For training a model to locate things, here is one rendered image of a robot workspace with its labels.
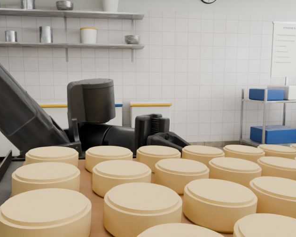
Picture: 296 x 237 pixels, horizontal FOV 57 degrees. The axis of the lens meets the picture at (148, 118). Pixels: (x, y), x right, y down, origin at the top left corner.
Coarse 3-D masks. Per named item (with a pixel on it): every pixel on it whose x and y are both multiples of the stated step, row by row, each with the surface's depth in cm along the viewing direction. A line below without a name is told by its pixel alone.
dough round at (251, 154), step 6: (228, 150) 34; (234, 150) 33; (240, 150) 33; (246, 150) 33; (252, 150) 34; (258, 150) 34; (228, 156) 34; (234, 156) 33; (240, 156) 32; (246, 156) 32; (252, 156) 32; (258, 156) 32; (264, 156) 33
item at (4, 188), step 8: (8, 152) 29; (8, 160) 28; (16, 160) 30; (24, 160) 31; (0, 168) 24; (8, 168) 28; (16, 168) 28; (0, 176) 24; (8, 176) 25; (0, 184) 23; (8, 184) 24; (0, 192) 22; (8, 192) 22; (0, 200) 20
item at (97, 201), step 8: (80, 160) 32; (80, 168) 29; (80, 176) 26; (88, 176) 26; (152, 176) 28; (80, 184) 24; (88, 184) 24; (80, 192) 22; (88, 192) 23; (96, 200) 21; (96, 208) 20; (96, 216) 18; (184, 216) 19; (96, 224) 17; (192, 224) 18; (96, 232) 16; (104, 232) 16
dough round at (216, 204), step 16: (192, 192) 19; (208, 192) 19; (224, 192) 19; (240, 192) 19; (192, 208) 18; (208, 208) 17; (224, 208) 17; (240, 208) 17; (256, 208) 18; (208, 224) 17; (224, 224) 17
